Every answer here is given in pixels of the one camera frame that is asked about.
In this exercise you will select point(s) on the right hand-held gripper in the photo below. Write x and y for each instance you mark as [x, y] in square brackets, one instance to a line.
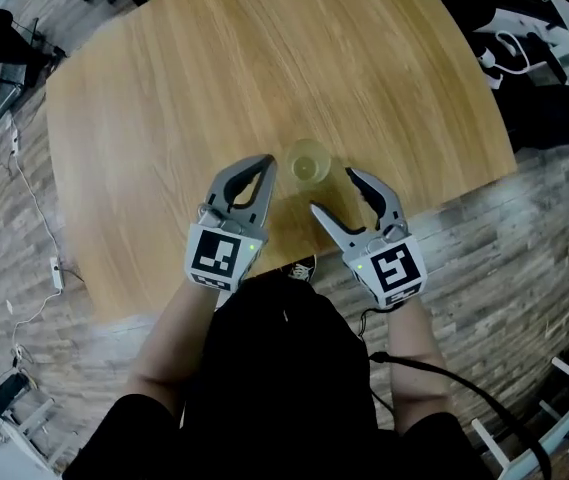
[394, 270]

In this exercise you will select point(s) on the person's right forearm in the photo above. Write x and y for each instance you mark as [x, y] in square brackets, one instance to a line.
[414, 358]

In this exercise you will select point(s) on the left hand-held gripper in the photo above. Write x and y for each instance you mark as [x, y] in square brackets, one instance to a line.
[214, 258]

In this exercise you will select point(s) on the person's black clothing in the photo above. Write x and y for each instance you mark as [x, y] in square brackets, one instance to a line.
[274, 393]

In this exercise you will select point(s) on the small white power strip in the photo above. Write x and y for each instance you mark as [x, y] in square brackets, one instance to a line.
[14, 142]

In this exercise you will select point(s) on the person's left forearm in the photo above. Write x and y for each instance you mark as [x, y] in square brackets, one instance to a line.
[174, 338]

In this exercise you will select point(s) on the clear yellowish plastic cup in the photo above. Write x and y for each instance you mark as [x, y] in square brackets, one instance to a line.
[308, 164]

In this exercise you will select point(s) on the white frame furniture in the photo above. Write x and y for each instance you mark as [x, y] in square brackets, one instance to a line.
[559, 418]

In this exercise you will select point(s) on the person's patterned shoe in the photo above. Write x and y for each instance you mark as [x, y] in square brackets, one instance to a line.
[304, 269]

